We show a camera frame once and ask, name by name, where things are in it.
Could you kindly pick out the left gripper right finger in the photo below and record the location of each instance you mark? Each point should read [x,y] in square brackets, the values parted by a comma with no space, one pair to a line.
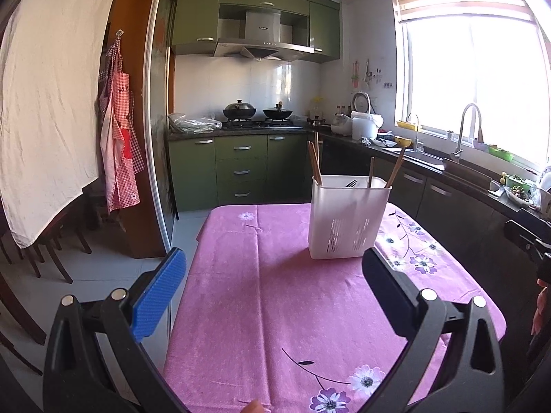
[470,377]

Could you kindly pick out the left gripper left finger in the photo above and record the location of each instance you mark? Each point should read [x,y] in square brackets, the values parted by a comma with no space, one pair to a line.
[95,359]

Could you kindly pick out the steel kitchen sink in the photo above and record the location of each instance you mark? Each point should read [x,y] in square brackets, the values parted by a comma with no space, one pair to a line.
[427,159]

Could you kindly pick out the dark wooden chair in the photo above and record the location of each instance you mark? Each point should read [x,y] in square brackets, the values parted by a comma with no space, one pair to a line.
[70,218]

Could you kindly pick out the dark counter cabinets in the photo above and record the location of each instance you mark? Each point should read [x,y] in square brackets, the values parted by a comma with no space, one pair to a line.
[451,235]

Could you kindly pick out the purple floral tablecloth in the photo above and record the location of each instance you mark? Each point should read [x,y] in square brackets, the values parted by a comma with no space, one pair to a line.
[260,319]

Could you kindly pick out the white plastic utensil holder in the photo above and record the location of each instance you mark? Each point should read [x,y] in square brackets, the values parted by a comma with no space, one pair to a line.
[344,222]

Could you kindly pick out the wooden chopstick far right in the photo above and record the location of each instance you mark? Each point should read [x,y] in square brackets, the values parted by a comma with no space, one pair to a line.
[396,168]

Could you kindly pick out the metal fork in holder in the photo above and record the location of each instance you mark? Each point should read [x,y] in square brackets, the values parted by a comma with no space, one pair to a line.
[351,184]

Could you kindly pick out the small chrome faucet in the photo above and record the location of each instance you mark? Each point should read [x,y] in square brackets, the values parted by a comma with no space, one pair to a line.
[414,120]

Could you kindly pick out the wooden chopstick right side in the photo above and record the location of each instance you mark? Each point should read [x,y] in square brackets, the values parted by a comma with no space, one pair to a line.
[371,172]

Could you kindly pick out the red checkered apron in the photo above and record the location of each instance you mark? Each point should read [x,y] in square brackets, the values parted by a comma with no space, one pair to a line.
[120,151]

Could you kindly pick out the yellow cup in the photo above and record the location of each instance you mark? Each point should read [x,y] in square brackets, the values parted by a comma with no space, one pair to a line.
[403,142]

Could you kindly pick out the wooden chopstick in holder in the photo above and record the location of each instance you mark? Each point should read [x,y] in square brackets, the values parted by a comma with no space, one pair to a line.
[317,150]
[313,156]

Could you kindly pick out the green lower cabinets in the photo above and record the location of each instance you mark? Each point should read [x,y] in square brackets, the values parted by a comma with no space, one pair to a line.
[264,166]

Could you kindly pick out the green cabinets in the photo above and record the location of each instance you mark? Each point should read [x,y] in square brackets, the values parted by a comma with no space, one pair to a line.
[264,166]
[195,29]

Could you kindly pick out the white rice cooker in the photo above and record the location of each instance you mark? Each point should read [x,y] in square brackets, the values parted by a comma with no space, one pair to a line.
[365,123]

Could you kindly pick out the plastic bag on counter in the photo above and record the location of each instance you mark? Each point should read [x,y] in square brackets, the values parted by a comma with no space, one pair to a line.
[181,123]

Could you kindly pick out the gas stove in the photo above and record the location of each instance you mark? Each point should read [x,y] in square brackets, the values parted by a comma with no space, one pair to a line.
[260,124]

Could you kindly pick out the black lidded wok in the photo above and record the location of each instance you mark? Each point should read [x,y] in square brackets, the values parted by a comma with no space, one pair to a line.
[239,110]

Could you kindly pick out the sliding glass door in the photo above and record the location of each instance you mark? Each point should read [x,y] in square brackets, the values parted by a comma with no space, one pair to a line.
[155,97]

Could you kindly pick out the black open wok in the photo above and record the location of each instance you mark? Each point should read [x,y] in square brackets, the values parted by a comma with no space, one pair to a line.
[278,112]

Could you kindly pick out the white hanging cloth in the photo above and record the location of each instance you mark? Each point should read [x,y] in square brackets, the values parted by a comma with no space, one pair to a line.
[50,59]

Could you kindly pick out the window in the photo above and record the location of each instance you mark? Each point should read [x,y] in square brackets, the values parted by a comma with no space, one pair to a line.
[476,67]

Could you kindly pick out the steel range hood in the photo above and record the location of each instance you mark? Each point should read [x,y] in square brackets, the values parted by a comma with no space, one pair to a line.
[258,34]

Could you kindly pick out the green upper cabinets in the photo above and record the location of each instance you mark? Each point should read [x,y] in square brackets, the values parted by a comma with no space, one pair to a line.
[195,29]

